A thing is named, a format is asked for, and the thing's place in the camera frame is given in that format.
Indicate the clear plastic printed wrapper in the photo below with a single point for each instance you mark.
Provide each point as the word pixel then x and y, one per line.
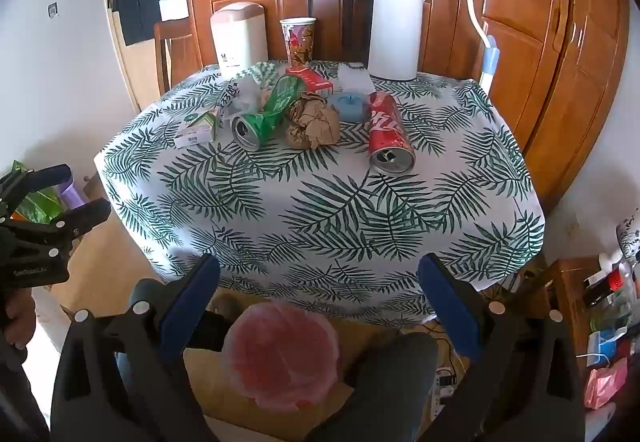
pixel 242 95

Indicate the white electric kettle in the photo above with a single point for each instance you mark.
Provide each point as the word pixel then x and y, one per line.
pixel 384 36

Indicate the red cola can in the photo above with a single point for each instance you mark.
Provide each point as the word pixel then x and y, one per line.
pixel 390 151

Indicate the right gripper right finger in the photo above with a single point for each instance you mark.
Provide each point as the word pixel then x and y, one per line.
pixel 523 383

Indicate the green soda can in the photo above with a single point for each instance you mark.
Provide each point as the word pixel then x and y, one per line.
pixel 252 130

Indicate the green white zigzag cloth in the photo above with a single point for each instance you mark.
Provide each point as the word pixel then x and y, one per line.
pixel 264 73

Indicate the palm leaf tablecloth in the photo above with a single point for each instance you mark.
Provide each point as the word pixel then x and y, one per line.
pixel 322 228

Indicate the purple dustpan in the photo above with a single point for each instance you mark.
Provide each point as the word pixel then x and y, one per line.
pixel 71 195

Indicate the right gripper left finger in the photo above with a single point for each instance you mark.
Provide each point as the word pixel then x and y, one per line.
pixel 113 381

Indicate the white gooseneck lamp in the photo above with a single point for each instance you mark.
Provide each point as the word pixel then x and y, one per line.
pixel 460 42

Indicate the pink packet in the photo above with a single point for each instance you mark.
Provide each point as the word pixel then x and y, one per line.
pixel 604 383

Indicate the patterned paper cup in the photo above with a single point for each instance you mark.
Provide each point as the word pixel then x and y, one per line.
pixel 298 34

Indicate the white foam sheet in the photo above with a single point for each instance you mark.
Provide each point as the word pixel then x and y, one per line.
pixel 354 78

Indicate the green white medicine box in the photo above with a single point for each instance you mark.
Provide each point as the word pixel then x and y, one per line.
pixel 198 128

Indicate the wooden side shelf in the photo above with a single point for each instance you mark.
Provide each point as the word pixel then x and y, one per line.
pixel 564 289

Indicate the white power strip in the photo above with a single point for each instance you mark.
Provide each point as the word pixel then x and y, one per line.
pixel 445 384

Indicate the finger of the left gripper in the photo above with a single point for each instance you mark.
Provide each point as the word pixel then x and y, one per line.
pixel 74 223
pixel 16 185

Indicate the green plastic bag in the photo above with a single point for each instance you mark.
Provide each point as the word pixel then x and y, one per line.
pixel 39 207

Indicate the red ointment box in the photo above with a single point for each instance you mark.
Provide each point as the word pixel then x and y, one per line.
pixel 313 81

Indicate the wooden chair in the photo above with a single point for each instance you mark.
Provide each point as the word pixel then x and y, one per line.
pixel 176 53

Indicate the blue round lid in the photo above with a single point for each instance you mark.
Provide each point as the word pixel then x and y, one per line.
pixel 351 107

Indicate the pink bag trash bin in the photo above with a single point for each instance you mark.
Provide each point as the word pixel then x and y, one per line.
pixel 281 357

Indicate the brown paper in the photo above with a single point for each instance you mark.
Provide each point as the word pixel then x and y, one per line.
pixel 312 123

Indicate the person's left hand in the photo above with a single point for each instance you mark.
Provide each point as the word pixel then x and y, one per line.
pixel 20 309

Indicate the white desktop bin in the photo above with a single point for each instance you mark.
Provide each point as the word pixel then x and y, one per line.
pixel 239 35

